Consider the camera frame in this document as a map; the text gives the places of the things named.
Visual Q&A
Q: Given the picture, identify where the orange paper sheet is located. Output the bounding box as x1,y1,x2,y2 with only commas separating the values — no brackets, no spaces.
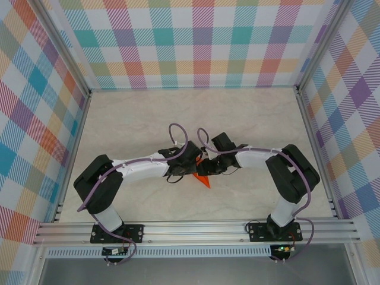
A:
191,158,213,189

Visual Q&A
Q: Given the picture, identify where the small black circuit board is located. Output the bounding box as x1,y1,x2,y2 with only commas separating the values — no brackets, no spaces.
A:
102,247,129,257

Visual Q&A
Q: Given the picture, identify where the long aluminium mounting rail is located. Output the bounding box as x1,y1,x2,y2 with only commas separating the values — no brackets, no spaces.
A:
32,218,362,246

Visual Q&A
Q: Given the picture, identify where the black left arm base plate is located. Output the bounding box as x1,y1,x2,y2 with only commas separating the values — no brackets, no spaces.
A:
90,223,145,245

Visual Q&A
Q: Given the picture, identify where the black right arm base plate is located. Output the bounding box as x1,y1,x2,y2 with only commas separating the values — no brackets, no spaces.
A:
247,221,303,243

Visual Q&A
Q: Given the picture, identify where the slotted grey cable duct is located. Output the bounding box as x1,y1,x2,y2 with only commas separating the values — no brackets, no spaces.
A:
46,247,273,258

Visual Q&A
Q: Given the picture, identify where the aluminium table side rail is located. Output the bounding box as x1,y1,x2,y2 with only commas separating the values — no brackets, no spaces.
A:
296,88,340,220
52,91,93,223

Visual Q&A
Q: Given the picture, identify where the aluminium frame post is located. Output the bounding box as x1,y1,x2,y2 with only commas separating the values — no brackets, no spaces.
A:
295,0,356,94
28,0,93,99

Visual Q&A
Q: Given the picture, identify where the aluminium lower frame strut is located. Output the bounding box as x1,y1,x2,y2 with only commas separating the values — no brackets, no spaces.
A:
26,245,50,285
345,242,368,285

